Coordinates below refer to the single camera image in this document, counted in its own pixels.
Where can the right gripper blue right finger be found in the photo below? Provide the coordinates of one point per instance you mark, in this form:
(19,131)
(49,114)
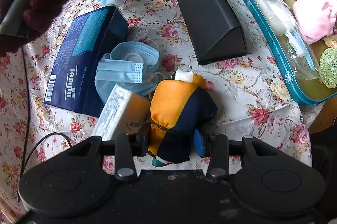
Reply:
(216,147)

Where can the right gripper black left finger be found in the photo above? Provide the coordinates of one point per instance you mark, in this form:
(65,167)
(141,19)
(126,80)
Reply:
(126,148)

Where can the small white tissue packet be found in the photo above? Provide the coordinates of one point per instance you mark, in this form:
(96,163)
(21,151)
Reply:
(124,112)

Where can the orange navy fabric pouch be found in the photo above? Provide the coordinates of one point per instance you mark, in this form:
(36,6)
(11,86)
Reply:
(178,109)

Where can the blue Tempo tissue pack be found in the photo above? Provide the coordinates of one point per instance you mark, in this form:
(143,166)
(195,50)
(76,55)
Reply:
(71,85)

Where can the blue surgical masks pile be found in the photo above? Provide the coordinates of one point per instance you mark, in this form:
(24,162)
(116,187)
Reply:
(132,65)

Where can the green curly scrunchie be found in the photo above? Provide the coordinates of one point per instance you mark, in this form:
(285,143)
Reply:
(328,67)

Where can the white sponge brush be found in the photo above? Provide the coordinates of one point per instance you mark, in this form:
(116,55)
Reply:
(282,22)

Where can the pink drawstring pouch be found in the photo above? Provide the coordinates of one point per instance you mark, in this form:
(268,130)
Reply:
(316,18)

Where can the floral tablecloth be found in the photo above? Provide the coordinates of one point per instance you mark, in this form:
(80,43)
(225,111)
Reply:
(250,92)

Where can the black triangular glasses case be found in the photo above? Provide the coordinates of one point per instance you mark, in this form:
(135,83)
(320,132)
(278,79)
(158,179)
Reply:
(214,29)

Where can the teal gold metal tin tray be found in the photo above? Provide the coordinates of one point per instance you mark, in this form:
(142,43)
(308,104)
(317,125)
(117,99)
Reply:
(303,88)

